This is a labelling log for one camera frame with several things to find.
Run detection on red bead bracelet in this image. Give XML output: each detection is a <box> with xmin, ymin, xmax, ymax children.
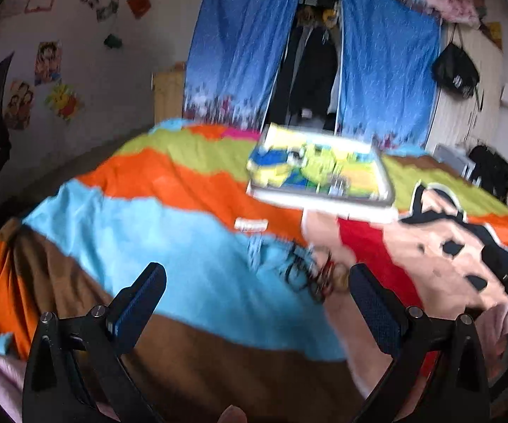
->
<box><xmin>314</xmin><ymin>252</ymin><xmax>339</xmax><ymax>303</ymax></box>

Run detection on black bead necklace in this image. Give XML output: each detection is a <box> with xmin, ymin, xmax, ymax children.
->
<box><xmin>284</xmin><ymin>243</ymin><xmax>326</xmax><ymax>301</ymax></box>

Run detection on colourful cartoon bedspread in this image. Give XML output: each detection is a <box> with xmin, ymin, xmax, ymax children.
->
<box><xmin>0</xmin><ymin>125</ymin><xmax>508</xmax><ymax>422</ymax></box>

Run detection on black clothes heap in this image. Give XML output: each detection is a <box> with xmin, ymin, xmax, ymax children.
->
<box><xmin>468</xmin><ymin>144</ymin><xmax>508</xmax><ymax>206</ymax></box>

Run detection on white hair clip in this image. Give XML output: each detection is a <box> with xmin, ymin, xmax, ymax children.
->
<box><xmin>234</xmin><ymin>218</ymin><xmax>268</xmax><ymax>233</ymax></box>

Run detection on white storage box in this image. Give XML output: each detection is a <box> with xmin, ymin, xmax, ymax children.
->
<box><xmin>433</xmin><ymin>143</ymin><xmax>476</xmax><ymax>180</ymax></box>

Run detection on family cartoon poster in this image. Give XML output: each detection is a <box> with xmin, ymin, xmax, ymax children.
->
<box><xmin>4</xmin><ymin>80</ymin><xmax>34</xmax><ymax>131</ymax></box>

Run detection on yellow cartoon poster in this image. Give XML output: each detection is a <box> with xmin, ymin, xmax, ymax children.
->
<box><xmin>45</xmin><ymin>83</ymin><xmax>84</xmax><ymax>121</ymax></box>

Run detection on light wooden wardrobe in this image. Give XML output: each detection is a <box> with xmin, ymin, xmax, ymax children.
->
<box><xmin>426</xmin><ymin>23</ymin><xmax>503</xmax><ymax>153</ymax></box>

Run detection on white tray with cartoon drawing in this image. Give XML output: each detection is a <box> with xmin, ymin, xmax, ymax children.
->
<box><xmin>246</xmin><ymin>123</ymin><xmax>395</xmax><ymax>207</ymax></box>

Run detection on wooden cabinet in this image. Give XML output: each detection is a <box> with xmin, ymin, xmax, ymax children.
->
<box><xmin>152</xmin><ymin>62</ymin><xmax>185</xmax><ymax>124</ymax></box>

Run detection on anime poster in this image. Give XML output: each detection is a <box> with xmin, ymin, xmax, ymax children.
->
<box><xmin>34</xmin><ymin>41</ymin><xmax>62</xmax><ymax>86</ymax></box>

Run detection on hanging dark clothes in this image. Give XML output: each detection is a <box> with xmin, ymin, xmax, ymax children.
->
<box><xmin>266</xmin><ymin>0</ymin><xmax>341</xmax><ymax>132</ymax></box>

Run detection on right blue wardrobe curtain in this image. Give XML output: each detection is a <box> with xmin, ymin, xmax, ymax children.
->
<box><xmin>337</xmin><ymin>0</ymin><xmax>441</xmax><ymax>148</ymax></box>

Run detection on blue wardrobe curtain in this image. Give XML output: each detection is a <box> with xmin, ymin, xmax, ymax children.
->
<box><xmin>337</xmin><ymin>0</ymin><xmax>441</xmax><ymax>148</ymax></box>
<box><xmin>182</xmin><ymin>0</ymin><xmax>299</xmax><ymax>131</ymax></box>

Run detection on left blue wardrobe curtain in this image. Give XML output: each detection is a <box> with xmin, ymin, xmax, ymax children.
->
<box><xmin>182</xmin><ymin>0</ymin><xmax>299</xmax><ymax>131</ymax></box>

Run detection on pink clothes pile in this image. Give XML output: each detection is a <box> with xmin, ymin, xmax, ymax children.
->
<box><xmin>426</xmin><ymin>0</ymin><xmax>481</xmax><ymax>29</ymax></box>

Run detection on black drawstring bag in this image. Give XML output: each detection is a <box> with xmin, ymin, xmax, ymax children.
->
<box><xmin>432</xmin><ymin>23</ymin><xmax>484</xmax><ymax>112</ymax></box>

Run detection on wall photo right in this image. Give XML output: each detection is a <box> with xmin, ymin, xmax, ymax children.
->
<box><xmin>95</xmin><ymin>0</ymin><xmax>119</xmax><ymax>22</ymax></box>

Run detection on red diamond wall decoration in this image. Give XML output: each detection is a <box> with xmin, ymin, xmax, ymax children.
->
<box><xmin>126</xmin><ymin>0</ymin><xmax>152</xmax><ymax>19</ymax></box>

